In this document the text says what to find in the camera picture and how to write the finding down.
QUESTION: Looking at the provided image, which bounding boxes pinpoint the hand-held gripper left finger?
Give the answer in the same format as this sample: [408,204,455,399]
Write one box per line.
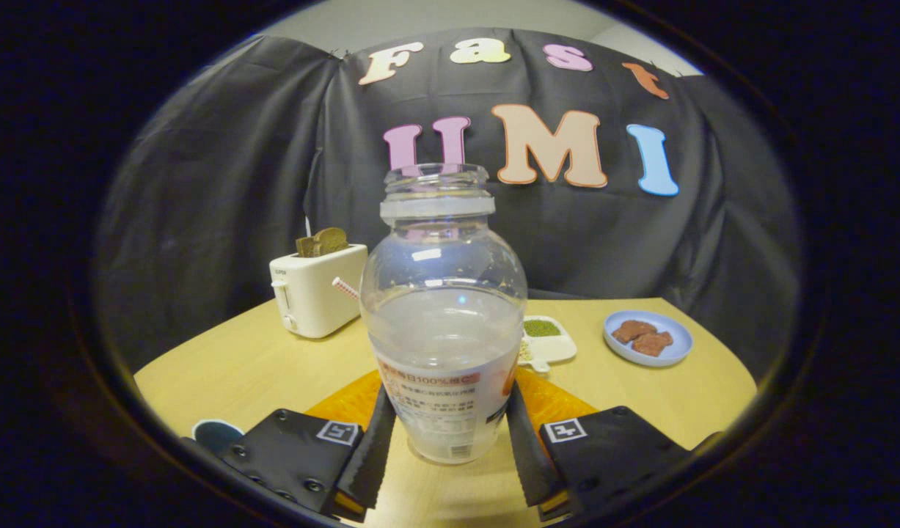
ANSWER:
[219,369,398,523]

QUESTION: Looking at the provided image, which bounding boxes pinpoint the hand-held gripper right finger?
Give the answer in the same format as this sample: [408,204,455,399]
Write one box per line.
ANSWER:
[505,369,696,521]

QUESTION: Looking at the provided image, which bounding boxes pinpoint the clear plastic juice bottle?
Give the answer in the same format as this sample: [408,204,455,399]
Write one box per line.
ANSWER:
[359,163,529,465]

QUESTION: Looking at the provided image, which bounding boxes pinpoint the pale green cup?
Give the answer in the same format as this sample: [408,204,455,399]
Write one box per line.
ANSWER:
[191,419,245,457]

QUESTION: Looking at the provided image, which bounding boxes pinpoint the white divided condiment dish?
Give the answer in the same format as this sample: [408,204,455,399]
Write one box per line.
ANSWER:
[519,315,578,373]

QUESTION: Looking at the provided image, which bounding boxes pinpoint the wooden table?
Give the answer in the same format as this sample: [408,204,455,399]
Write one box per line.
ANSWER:
[133,297,758,528]

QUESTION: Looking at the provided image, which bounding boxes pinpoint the white toaster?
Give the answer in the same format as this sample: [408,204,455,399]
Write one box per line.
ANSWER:
[269,244,368,340]

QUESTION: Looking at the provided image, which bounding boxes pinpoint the brown cookie piece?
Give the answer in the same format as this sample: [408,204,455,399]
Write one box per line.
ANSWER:
[612,320,658,344]
[632,331,674,358]

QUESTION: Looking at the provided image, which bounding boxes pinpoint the light blue plate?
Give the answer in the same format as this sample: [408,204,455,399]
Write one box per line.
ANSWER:
[603,310,694,367]

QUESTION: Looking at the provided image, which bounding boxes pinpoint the brown toast slices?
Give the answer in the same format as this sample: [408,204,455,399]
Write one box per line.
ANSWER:
[296,227,350,258]

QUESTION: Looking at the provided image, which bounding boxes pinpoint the black backdrop cloth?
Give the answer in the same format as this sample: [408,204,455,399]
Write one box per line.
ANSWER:
[94,28,801,382]

